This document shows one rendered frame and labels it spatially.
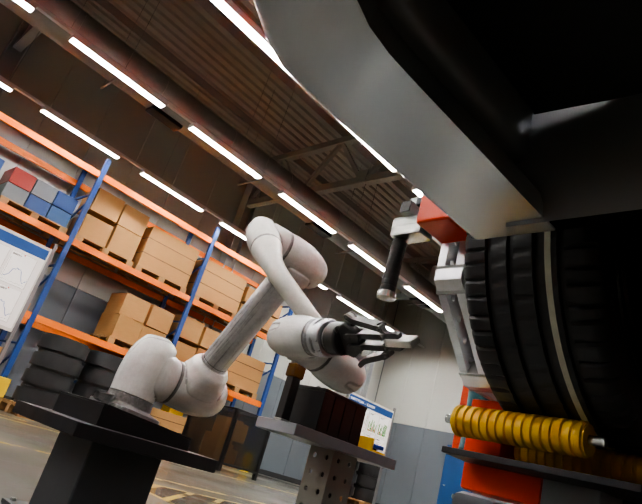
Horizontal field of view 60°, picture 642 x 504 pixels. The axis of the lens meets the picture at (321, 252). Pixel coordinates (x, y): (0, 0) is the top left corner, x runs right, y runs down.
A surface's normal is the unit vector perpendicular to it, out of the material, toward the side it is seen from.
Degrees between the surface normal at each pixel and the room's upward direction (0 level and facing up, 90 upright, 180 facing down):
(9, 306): 90
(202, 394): 123
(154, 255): 90
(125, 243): 90
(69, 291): 90
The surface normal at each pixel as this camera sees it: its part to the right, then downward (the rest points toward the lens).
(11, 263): 0.71, -0.07
